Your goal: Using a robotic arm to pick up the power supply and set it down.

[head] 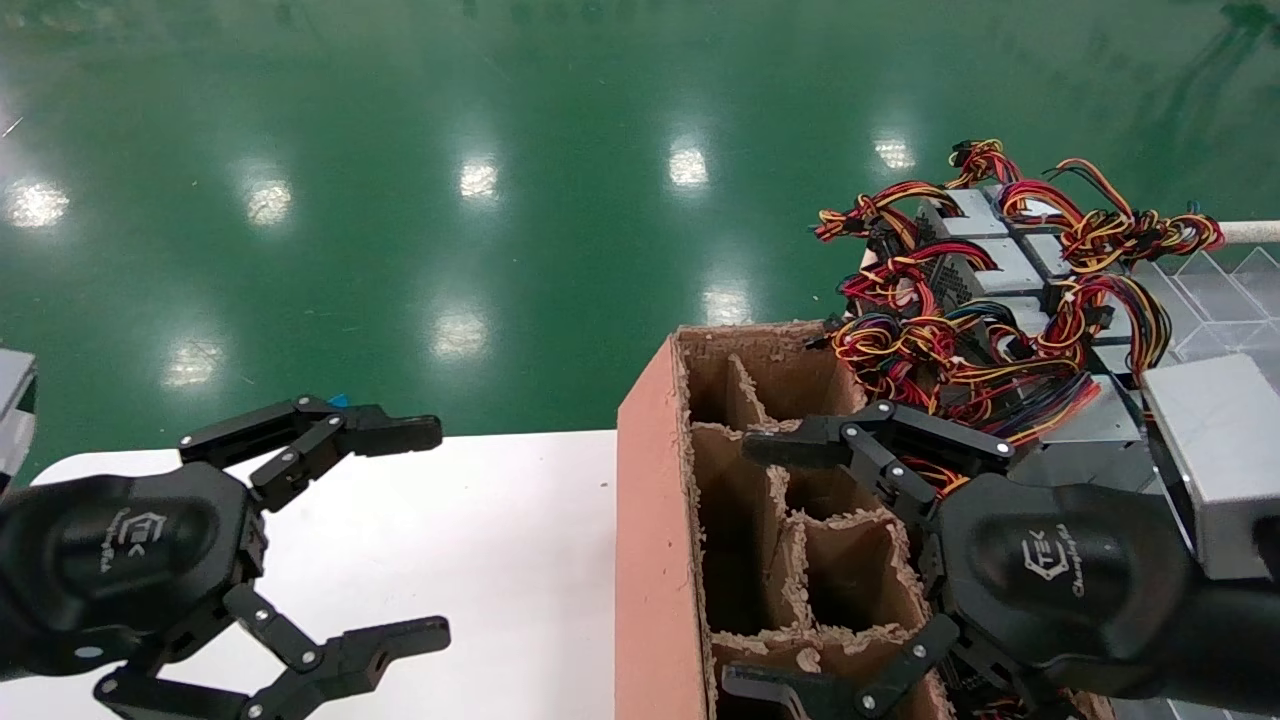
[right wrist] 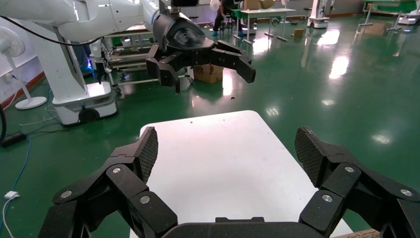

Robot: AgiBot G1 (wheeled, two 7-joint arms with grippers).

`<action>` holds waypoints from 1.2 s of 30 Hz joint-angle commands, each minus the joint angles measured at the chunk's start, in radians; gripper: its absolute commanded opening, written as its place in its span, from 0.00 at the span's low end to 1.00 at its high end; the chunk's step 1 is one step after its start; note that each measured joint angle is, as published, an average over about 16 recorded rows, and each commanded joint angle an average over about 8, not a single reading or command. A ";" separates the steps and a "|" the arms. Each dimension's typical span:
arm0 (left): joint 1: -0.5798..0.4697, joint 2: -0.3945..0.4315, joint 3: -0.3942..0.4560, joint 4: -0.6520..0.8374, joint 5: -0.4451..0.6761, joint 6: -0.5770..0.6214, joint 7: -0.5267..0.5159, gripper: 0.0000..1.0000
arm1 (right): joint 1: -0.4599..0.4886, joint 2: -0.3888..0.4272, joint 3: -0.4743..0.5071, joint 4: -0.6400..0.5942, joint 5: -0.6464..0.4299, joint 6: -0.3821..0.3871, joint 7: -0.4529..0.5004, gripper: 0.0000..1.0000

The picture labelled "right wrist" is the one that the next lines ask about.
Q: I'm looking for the green topped table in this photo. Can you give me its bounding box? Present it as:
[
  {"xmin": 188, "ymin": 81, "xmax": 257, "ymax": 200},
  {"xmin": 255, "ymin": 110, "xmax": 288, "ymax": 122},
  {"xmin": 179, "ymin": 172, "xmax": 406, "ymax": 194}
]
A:
[{"xmin": 358, "ymin": 0, "xmax": 419, "ymax": 32}]

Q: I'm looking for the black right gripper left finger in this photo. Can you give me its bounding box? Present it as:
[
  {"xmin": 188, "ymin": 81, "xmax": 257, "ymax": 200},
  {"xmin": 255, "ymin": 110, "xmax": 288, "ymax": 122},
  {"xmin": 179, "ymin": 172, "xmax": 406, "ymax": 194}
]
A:
[{"xmin": 38, "ymin": 126, "xmax": 178, "ymax": 238}]

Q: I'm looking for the white standing fan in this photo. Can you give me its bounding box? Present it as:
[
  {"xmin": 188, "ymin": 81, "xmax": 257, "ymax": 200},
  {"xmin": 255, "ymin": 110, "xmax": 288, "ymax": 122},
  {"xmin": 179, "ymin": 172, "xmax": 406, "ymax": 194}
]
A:
[{"xmin": 0, "ymin": 26, "xmax": 48, "ymax": 111}]

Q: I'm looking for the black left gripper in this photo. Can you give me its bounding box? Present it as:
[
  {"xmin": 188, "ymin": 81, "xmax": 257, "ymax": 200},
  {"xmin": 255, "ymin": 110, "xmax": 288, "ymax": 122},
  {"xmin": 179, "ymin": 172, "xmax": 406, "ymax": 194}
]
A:
[{"xmin": 145, "ymin": 11, "xmax": 257, "ymax": 95}]

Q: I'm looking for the person in dark clothes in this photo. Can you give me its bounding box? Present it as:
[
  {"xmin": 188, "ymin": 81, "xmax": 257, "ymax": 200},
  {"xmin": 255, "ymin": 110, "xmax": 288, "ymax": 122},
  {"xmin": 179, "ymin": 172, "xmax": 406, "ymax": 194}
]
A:
[{"xmin": 212, "ymin": 0, "xmax": 245, "ymax": 37}]

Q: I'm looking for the thick black cable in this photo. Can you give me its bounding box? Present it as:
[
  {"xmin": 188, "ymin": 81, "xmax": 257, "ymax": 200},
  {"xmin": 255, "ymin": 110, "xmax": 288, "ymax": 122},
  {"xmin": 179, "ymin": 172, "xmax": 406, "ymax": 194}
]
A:
[{"xmin": 0, "ymin": 103, "xmax": 7, "ymax": 145}]

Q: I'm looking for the blue floor cable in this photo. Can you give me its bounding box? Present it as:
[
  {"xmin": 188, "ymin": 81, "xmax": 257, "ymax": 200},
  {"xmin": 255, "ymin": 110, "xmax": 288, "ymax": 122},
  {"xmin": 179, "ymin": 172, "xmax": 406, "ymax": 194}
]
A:
[{"xmin": 0, "ymin": 136, "xmax": 32, "ymax": 232}]

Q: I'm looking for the white robot torso and base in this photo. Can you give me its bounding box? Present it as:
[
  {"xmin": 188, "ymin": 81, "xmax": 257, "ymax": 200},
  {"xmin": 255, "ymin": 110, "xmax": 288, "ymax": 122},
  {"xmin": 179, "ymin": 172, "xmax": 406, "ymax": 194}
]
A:
[{"xmin": 24, "ymin": 24, "xmax": 119, "ymax": 127}]

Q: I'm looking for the black power strip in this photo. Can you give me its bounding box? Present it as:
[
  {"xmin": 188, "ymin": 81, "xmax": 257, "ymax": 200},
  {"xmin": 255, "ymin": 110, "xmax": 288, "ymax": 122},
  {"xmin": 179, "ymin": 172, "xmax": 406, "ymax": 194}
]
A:
[{"xmin": 1, "ymin": 131, "xmax": 28, "ymax": 148}]

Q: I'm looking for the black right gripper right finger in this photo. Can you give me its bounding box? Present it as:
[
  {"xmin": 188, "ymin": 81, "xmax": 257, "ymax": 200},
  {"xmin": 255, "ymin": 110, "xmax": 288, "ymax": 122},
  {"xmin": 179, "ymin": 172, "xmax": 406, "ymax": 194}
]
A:
[{"xmin": 293, "ymin": 126, "xmax": 420, "ymax": 238}]

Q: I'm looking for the white table with green cloth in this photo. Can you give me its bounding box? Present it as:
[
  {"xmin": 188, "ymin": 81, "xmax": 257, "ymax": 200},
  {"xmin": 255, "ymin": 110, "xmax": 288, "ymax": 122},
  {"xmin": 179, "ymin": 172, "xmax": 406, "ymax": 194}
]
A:
[{"xmin": 231, "ymin": 7, "xmax": 297, "ymax": 45}]

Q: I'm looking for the brown cardboard floor box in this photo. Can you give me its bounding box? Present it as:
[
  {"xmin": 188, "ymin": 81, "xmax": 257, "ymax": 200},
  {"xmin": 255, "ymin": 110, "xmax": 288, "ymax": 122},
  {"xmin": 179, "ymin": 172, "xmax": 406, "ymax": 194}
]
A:
[{"xmin": 193, "ymin": 63, "xmax": 224, "ymax": 84}]

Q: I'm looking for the white charger with cable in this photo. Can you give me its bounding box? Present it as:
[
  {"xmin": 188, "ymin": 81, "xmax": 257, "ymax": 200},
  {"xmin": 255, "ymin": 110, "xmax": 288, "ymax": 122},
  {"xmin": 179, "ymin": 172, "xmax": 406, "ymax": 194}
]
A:
[{"xmin": 1, "ymin": 190, "xmax": 21, "ymax": 238}]

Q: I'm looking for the white floor cable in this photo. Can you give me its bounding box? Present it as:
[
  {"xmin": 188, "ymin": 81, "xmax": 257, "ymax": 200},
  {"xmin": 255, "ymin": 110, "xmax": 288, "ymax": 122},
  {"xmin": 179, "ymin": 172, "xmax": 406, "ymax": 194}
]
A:
[{"xmin": 18, "ymin": 88, "xmax": 62, "ymax": 127}]

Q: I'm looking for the metal wheeled cart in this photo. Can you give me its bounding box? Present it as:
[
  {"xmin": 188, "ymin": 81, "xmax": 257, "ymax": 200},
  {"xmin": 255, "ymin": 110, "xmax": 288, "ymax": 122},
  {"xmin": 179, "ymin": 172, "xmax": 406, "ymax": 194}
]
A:
[{"xmin": 101, "ymin": 24, "xmax": 195, "ymax": 95}]

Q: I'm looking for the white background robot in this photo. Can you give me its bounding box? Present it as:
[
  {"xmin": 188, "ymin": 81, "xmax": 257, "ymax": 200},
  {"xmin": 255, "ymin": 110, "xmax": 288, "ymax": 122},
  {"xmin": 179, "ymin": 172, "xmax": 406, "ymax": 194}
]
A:
[{"xmin": 306, "ymin": 0, "xmax": 331, "ymax": 30}]

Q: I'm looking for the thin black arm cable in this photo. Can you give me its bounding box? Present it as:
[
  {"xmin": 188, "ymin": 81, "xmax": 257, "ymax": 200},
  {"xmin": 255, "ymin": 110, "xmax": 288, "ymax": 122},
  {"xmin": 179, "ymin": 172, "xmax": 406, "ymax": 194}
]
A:
[{"xmin": 0, "ymin": 15, "xmax": 103, "ymax": 47}]

